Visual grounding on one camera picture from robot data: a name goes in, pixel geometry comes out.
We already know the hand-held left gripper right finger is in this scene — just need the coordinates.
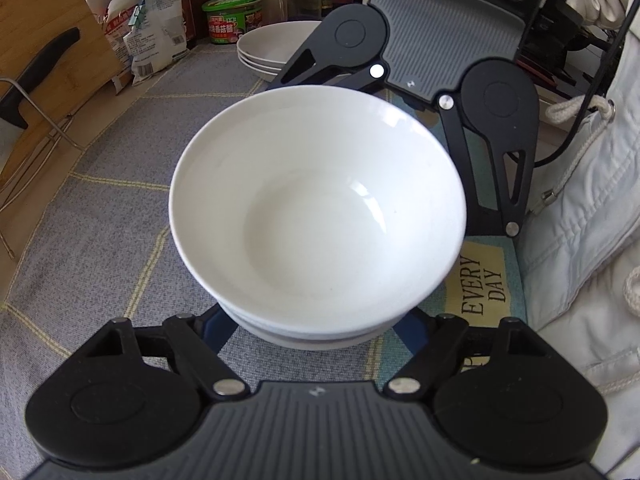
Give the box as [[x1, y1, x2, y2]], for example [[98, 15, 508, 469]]
[[384, 309, 556, 401]]

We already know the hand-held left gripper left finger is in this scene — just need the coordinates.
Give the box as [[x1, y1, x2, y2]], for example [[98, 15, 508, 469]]
[[75, 305, 251, 401]]

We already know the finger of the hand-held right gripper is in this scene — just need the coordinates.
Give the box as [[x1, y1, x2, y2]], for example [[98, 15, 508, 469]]
[[272, 27, 388, 93], [436, 92, 540, 239]]

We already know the plain white bowl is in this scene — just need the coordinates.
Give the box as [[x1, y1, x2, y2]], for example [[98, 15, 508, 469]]
[[169, 85, 468, 328]]

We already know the person's white jacket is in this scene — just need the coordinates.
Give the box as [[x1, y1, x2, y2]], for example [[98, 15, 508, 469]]
[[517, 0, 640, 480]]

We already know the yellow lid jar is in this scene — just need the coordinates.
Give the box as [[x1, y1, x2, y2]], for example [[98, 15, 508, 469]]
[[258, 0, 290, 25]]

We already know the green round tin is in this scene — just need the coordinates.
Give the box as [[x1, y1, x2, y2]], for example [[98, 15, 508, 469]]
[[201, 0, 263, 46]]

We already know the grey checked table mat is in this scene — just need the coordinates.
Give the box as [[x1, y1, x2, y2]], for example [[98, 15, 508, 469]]
[[0, 42, 528, 466]]

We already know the dark brown packet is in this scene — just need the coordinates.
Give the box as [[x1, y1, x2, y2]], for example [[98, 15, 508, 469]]
[[177, 0, 197, 41]]

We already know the white snack bag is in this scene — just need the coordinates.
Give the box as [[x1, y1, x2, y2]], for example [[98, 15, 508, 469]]
[[122, 0, 190, 78]]

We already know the red printed white bag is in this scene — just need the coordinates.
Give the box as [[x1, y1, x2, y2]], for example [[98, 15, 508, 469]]
[[102, 0, 138, 95]]

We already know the wooden cutting board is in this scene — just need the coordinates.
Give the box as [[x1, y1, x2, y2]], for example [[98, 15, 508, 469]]
[[0, 0, 126, 186]]

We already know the metal wire rack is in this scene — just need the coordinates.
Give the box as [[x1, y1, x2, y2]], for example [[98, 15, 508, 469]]
[[0, 76, 88, 261]]

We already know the steel cleaver black handle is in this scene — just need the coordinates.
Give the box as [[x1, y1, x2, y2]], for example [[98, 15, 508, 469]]
[[0, 27, 81, 131]]

